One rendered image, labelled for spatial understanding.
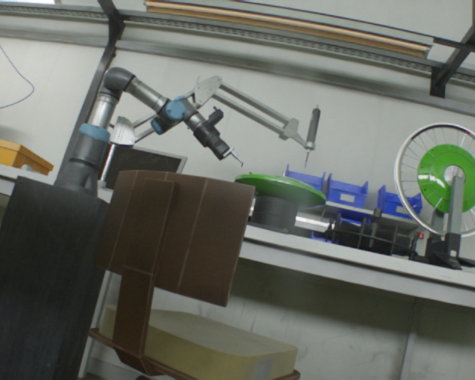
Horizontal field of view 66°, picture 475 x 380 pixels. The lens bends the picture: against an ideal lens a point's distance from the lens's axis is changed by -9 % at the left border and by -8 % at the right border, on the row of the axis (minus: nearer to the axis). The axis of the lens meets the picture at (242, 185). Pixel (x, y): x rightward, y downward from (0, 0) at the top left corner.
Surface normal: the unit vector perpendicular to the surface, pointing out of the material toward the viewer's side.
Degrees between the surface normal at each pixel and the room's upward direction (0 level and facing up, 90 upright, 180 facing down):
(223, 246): 90
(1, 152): 94
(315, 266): 90
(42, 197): 90
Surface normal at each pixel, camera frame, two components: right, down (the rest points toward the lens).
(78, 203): 0.08, -0.21
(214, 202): -0.18, -0.27
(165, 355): -0.46, -0.31
